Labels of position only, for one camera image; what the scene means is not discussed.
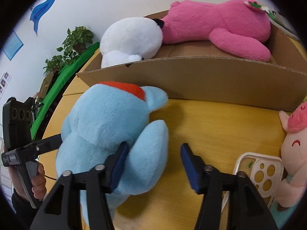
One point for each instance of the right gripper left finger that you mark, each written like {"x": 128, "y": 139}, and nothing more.
{"x": 61, "y": 209}

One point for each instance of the pink pig plush toy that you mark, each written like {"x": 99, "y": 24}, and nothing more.
{"x": 293, "y": 155}

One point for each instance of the light blue plush toy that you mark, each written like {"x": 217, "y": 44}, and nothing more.
{"x": 106, "y": 115}

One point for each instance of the left hand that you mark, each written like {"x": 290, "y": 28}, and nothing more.
{"x": 39, "y": 183}

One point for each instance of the green cloth covered table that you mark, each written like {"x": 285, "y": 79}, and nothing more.
{"x": 65, "y": 75}

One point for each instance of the small potted plant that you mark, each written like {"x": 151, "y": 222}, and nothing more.
{"x": 56, "y": 63}

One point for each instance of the potted green plant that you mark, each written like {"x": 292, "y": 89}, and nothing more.
{"x": 75, "y": 43}

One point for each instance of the cardboard box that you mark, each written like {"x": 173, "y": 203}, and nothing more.
{"x": 198, "y": 70}

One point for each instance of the white plush toy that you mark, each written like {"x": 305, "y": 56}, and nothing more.
{"x": 130, "y": 40}

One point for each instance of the pink plush bear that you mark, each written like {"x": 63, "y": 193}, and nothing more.
{"x": 238, "y": 27}

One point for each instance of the blue framed wall poster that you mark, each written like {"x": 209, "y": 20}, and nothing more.
{"x": 12, "y": 45}

